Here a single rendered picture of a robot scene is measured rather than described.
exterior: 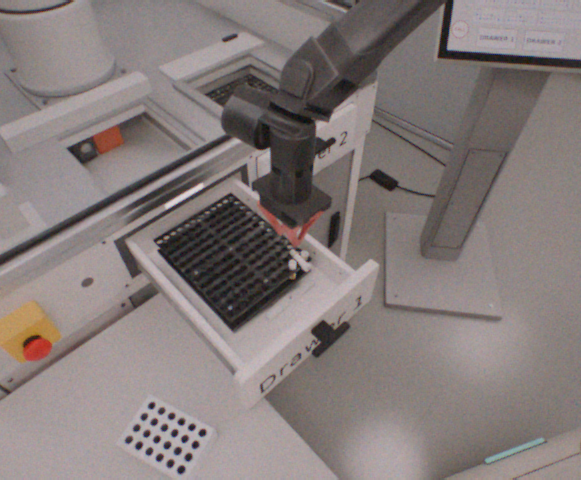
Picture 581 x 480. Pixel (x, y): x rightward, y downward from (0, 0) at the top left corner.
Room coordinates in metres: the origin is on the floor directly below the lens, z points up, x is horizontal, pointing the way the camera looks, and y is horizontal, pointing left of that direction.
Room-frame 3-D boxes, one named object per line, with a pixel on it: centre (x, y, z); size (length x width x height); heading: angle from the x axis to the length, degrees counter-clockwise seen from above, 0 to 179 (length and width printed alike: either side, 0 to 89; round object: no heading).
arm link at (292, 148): (0.44, 0.00, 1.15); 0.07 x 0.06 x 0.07; 51
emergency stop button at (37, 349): (0.29, 0.39, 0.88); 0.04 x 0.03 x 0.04; 133
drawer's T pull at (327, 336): (0.30, -0.05, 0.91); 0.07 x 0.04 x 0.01; 133
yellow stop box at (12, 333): (0.31, 0.41, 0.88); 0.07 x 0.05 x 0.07; 133
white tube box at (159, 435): (0.18, 0.19, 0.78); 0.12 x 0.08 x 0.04; 65
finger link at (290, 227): (0.43, 0.00, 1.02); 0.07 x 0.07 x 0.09; 43
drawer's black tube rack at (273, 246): (0.46, 0.10, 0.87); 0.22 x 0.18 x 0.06; 43
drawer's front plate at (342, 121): (0.77, -0.04, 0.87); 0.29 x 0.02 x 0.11; 133
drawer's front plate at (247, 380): (0.32, -0.03, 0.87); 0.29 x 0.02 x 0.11; 133
